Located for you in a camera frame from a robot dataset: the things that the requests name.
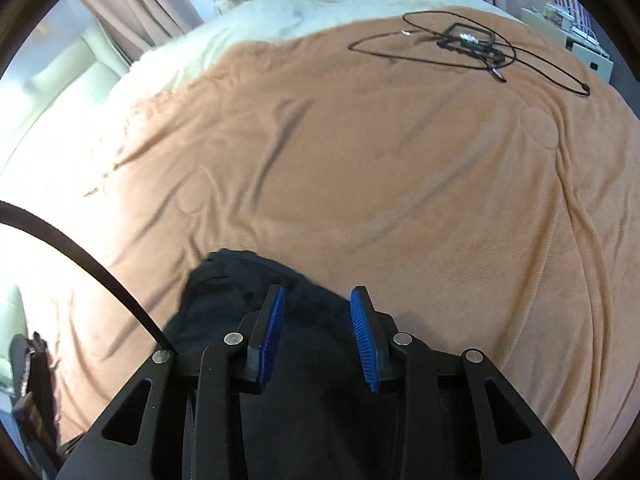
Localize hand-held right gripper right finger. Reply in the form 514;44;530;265
349;286;581;480

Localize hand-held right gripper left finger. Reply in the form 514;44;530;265
56;284;288;480

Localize black pants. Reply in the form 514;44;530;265
162;249;468;480

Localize orange blanket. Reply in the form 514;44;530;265
0;6;640;480

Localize black bag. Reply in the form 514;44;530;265
10;332;63;466

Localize cream bedspread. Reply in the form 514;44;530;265
0;0;511;221

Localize cream armchair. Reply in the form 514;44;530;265
20;15;131;111

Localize white drawer nightstand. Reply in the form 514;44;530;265
520;2;615;81

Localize clear plastic organizer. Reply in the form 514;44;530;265
552;0;598;43

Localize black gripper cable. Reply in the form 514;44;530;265
0;200;178;353

